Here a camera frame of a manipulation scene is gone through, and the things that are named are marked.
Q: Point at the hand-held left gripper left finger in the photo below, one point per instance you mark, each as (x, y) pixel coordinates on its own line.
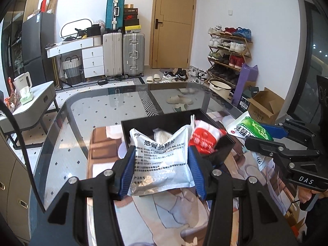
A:
(126, 174)

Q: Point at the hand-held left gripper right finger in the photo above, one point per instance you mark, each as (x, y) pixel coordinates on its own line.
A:
(198, 174)

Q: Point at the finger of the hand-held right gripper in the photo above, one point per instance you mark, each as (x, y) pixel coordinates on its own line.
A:
(274, 132)
(269, 150)

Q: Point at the green and white packet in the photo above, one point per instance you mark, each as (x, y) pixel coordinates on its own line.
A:
(246, 128)

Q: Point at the silver printed packet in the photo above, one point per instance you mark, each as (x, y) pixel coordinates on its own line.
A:
(161, 164)

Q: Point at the red and white plastic packet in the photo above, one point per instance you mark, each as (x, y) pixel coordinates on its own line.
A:
(205, 138)

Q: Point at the black cardboard box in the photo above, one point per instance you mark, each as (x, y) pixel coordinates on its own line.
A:
(164, 120)

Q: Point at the person's right forearm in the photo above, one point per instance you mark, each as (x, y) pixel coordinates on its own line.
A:
(317, 223)

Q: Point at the person's right hand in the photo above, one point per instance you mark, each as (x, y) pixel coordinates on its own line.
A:
(306, 196)

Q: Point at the open cardboard box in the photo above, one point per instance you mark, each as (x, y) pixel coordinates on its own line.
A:
(266, 105)

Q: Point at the purple yoga mat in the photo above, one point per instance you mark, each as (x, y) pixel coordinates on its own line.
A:
(246, 84)

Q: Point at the white enamel pot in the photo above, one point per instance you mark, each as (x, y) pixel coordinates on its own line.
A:
(220, 87)

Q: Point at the beige slipper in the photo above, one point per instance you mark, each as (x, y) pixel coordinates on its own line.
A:
(179, 99)

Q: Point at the wooden shoe rack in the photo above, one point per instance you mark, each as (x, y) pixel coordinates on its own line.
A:
(249, 50)

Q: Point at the dark glass door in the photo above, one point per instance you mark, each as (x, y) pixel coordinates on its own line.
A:
(310, 43)

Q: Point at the rows of shoes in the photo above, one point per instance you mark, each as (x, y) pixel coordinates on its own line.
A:
(225, 46)

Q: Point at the pair of white slippers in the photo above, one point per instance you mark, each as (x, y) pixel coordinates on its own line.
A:
(153, 79)

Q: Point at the pile of floor shoes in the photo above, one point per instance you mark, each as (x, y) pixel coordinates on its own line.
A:
(179, 73)

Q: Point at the beige drawer cabinet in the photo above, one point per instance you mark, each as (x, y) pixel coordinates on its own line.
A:
(12, 184)

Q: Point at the grey white woven basket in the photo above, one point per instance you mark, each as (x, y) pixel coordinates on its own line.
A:
(71, 71)

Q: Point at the grey side table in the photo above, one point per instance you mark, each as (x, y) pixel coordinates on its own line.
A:
(38, 96)

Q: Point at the white dresser with drawers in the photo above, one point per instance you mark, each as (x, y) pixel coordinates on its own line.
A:
(92, 59)

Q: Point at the silver suitcase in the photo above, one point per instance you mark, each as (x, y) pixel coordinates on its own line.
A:
(133, 53)

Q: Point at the white suitcase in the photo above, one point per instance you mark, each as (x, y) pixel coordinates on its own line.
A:
(112, 53)

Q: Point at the green wet wipes pack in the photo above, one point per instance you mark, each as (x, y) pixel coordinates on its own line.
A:
(27, 97)

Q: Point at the white ribbed bin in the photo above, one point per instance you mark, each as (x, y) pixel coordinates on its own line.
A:
(98, 41)

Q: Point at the orange plastic bag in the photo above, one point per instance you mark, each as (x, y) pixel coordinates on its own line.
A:
(12, 97)

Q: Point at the white electric kettle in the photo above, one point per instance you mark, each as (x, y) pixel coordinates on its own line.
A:
(22, 80)

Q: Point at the wooden door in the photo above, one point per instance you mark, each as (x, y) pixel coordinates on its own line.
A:
(174, 30)

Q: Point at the black yellow shoe box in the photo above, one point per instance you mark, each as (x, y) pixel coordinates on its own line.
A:
(132, 29)

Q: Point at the black bag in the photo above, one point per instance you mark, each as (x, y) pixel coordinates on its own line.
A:
(93, 30)

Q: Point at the plain black shoe box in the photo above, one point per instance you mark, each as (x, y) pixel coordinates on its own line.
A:
(132, 22)

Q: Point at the black shoe box red logo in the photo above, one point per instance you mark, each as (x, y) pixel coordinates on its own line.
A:
(131, 17)

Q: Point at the oval mirror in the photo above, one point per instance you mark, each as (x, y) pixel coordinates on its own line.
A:
(74, 25)

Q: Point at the dark grey fridge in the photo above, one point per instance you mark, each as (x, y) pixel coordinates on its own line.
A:
(38, 43)

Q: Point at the teal suitcase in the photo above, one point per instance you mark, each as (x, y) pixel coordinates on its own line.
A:
(114, 12)

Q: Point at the black shoe box white print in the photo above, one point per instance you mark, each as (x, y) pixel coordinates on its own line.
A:
(131, 11)

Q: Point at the small brown box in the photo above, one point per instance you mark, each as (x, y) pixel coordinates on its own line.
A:
(128, 6)

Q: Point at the dark glass cabinet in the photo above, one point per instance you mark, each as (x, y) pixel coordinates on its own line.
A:
(12, 43)

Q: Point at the flat cardboard sheet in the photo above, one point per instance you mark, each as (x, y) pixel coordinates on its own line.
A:
(53, 3)

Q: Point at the red flat box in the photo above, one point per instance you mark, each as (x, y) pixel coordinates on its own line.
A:
(43, 5)

